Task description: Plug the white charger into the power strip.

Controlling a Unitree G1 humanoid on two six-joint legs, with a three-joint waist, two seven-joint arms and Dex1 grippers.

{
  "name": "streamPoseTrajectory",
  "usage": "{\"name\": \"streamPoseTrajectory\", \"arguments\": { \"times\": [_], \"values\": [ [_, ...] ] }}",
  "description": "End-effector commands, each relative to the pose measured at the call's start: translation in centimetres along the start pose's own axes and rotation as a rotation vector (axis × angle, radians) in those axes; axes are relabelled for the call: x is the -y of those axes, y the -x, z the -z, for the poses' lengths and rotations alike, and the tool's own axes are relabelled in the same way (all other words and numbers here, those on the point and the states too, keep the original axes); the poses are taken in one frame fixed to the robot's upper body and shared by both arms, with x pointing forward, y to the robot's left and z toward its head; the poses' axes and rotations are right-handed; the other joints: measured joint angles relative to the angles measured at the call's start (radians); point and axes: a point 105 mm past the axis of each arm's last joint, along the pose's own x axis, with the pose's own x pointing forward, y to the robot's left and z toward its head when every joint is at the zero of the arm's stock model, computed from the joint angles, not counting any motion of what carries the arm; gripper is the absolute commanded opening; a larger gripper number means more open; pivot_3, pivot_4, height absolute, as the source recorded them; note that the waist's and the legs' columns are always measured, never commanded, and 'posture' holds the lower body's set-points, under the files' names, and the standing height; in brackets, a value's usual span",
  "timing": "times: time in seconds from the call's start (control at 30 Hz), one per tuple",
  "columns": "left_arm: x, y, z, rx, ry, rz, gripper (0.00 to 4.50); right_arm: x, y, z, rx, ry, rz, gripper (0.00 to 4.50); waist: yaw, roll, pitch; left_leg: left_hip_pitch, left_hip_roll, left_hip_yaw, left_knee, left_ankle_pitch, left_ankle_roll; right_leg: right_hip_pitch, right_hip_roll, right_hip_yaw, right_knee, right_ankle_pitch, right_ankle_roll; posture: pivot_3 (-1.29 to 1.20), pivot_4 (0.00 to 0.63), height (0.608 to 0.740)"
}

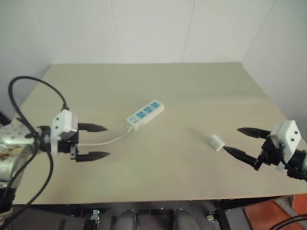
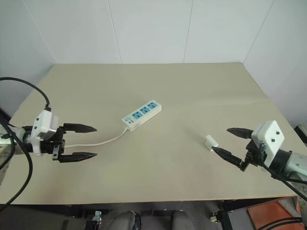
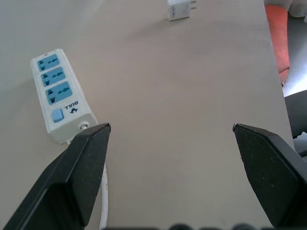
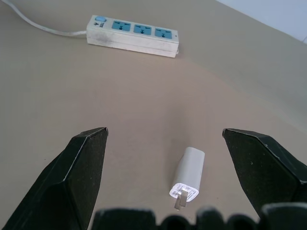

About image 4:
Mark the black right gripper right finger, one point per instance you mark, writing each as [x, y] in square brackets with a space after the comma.
[261, 172]

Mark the white power strip blue sockets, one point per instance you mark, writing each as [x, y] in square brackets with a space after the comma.
[132, 36]

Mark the white plug adapter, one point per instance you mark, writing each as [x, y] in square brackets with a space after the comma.
[188, 176]

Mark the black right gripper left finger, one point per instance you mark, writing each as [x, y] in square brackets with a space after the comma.
[72, 177]

